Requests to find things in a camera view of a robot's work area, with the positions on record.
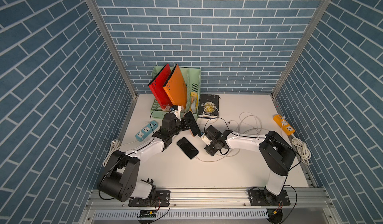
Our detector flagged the black book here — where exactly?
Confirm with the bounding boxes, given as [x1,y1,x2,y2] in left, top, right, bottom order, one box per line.
[197,94,220,118]

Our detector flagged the red folder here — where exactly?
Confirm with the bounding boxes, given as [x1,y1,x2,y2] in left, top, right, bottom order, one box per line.
[148,63,172,110]

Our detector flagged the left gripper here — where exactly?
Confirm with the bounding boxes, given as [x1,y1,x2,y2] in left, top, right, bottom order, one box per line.
[168,117,192,137]

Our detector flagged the phone with pink case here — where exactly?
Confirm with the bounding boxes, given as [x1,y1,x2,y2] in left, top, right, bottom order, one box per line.
[184,111,201,137]

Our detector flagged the yellow item in organizer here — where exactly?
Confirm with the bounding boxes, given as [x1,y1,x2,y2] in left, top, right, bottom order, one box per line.
[190,92,198,114]

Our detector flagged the orange folder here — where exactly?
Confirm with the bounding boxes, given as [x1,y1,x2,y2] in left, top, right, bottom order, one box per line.
[163,64,187,109]

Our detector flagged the teal strip white power cord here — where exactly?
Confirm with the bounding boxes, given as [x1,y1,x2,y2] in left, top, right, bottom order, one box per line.
[102,138,138,168]

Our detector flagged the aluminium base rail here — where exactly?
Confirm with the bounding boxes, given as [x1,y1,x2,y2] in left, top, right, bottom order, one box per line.
[80,187,341,224]

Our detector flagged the phone with blue case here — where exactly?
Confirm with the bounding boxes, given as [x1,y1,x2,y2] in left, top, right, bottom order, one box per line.
[177,137,199,159]

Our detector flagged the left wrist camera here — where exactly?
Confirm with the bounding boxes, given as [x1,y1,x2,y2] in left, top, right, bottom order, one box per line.
[171,105,182,120]

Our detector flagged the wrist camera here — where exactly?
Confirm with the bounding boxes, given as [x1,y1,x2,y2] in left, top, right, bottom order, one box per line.
[201,132,213,145]
[171,105,182,120]

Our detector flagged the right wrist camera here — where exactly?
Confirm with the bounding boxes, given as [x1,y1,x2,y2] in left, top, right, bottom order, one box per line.
[201,132,213,145]

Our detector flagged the orange strip white power cord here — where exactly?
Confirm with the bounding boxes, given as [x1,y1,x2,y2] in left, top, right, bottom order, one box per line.
[290,134,312,165]

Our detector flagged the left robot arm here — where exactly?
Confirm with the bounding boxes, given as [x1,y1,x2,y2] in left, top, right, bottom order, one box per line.
[97,111,198,202]

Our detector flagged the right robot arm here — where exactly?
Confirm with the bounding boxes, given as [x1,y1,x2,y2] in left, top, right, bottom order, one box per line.
[200,125,296,206]

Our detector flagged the white charging cable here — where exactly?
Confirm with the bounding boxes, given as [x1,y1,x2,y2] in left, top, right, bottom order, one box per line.
[195,107,288,163]

